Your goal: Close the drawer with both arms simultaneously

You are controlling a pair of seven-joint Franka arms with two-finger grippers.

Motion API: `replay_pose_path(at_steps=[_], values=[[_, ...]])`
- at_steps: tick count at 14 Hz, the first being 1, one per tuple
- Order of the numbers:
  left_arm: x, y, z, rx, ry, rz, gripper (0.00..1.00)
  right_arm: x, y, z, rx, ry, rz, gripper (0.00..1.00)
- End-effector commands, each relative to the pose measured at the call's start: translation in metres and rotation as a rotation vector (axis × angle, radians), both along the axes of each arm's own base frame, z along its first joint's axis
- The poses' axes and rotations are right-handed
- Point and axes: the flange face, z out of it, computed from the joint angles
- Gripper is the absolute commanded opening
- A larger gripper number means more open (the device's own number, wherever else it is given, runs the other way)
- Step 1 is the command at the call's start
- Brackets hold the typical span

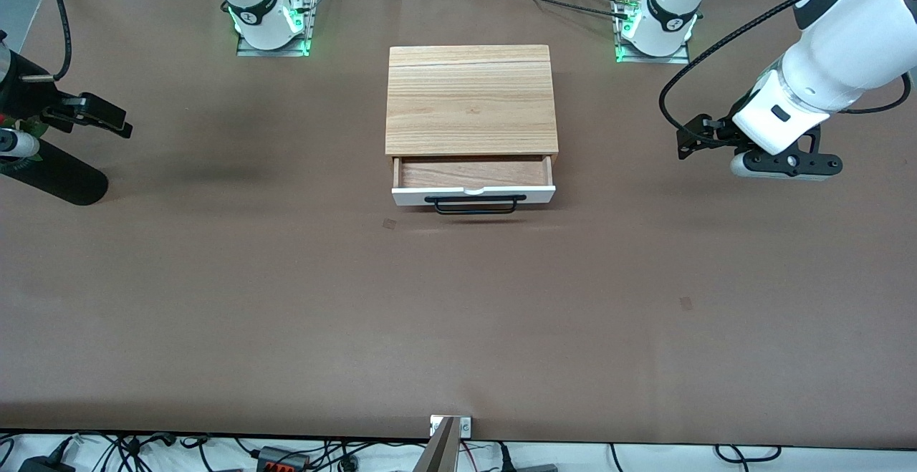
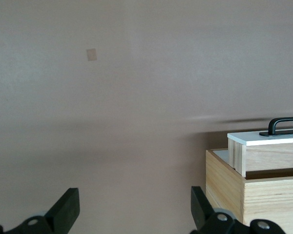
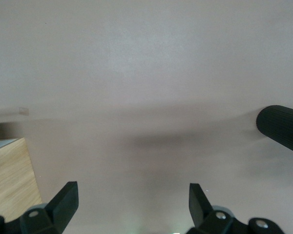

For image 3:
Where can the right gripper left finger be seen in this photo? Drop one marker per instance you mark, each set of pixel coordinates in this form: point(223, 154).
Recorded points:
point(61, 214)

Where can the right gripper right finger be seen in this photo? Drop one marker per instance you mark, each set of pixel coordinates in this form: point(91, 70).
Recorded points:
point(200, 209)

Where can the black ribbed vase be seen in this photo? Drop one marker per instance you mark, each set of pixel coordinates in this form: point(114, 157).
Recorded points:
point(278, 124)

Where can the wooden drawer cabinet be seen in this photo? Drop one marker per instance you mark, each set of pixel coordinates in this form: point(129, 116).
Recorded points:
point(9, 175)

